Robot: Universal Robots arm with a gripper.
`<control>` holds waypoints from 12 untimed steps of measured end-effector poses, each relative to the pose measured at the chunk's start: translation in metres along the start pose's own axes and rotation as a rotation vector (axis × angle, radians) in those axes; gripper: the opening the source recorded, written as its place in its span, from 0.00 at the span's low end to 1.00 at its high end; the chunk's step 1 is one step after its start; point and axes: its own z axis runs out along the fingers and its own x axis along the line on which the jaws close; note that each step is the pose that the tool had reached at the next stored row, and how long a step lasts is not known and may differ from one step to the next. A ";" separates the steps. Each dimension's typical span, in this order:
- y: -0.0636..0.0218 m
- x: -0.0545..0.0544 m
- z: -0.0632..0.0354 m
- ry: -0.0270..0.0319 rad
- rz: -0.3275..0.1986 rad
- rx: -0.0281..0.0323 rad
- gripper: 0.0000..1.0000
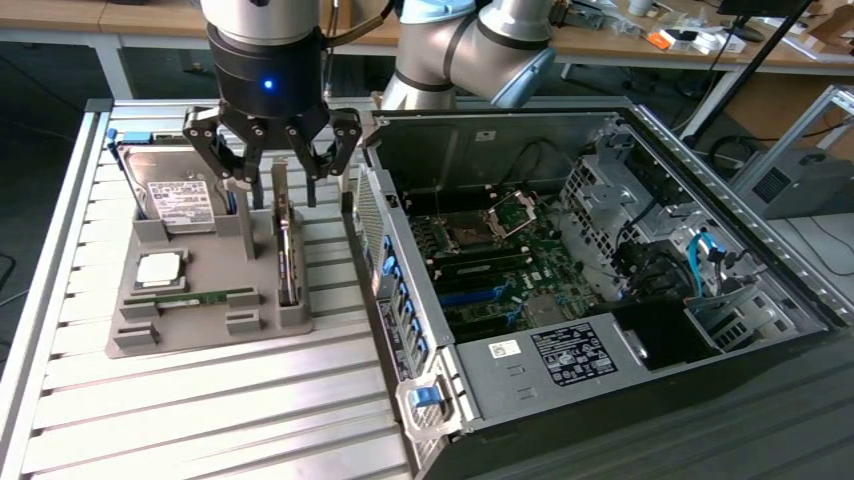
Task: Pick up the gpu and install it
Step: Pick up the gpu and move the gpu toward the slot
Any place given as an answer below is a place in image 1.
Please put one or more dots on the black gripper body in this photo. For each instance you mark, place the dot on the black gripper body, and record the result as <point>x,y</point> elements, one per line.
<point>267,75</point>

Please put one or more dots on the graphics card with black fan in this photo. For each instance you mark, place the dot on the graphics card with black fan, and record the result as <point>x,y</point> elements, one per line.
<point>287,260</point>

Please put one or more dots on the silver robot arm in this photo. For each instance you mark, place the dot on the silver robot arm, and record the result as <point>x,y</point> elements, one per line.
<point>467,45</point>

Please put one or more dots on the open PC case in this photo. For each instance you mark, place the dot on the open PC case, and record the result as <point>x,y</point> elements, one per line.
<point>368,200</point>

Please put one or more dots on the hard disk in blue caddy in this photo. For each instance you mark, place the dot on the hard disk in blue caddy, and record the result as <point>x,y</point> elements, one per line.
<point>173,200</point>

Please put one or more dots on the brown cardboard box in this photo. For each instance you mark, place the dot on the brown cardboard box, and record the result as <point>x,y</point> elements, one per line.
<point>341,10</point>

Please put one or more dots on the grey printed parts rack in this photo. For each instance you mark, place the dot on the grey printed parts rack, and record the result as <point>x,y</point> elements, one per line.
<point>220,270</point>

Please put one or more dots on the CPU socket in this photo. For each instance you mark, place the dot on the CPU socket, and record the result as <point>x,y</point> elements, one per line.
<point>467,232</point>

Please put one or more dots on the silver CPU chip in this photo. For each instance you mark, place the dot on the silver CPU chip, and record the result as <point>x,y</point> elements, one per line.
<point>160,270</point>

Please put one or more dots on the metal socket cover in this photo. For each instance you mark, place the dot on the metal socket cover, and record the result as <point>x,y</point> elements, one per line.
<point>514,215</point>

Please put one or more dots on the green RAM stick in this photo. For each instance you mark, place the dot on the green RAM stick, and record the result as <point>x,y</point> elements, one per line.
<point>193,299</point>

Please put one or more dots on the black RAM slot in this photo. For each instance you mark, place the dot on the black RAM slot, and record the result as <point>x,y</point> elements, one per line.
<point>480,260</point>
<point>483,272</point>

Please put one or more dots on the long blue expansion slot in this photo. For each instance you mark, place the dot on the long blue expansion slot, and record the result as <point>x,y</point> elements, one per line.
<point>473,296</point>

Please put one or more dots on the green motherboard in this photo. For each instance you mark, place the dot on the green motherboard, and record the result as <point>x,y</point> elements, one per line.
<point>554,265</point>

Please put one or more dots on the metal drive cage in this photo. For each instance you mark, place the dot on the metal drive cage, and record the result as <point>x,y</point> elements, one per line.
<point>600,195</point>

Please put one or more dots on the silver chipset heatsink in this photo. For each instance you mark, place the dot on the silver chipset heatsink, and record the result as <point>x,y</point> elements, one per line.
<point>547,311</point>

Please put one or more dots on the blue case latch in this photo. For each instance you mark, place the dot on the blue case latch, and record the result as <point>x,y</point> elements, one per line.
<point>423,397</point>

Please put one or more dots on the small orange black box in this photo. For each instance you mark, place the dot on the small orange black box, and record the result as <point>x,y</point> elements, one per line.
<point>660,40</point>

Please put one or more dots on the white cup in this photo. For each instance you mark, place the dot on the white cup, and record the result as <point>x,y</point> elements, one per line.
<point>640,6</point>

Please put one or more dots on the grey power supply unit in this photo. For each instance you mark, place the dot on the grey power supply unit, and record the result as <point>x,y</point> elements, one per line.
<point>507,385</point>

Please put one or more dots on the small white box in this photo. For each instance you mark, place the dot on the small white box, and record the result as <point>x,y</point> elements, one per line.
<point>720,46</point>

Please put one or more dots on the black stand pole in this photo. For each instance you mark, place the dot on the black stand pole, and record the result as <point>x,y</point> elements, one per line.
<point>756,65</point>

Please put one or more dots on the black monitor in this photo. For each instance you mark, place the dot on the black monitor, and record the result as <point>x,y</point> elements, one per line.
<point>754,5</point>

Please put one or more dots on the metal disk bay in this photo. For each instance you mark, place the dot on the metal disk bay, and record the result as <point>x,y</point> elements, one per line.
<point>727,325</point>

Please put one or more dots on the grey computer tower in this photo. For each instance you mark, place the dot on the grey computer tower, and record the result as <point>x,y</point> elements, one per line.
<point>800,190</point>

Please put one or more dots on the folded brown cardboard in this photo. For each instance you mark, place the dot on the folded brown cardboard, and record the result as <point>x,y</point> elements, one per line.
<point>836,25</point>

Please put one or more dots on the aluminium profile frame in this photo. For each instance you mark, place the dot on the aluminium profile frame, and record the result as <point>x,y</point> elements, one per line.
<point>816,112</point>

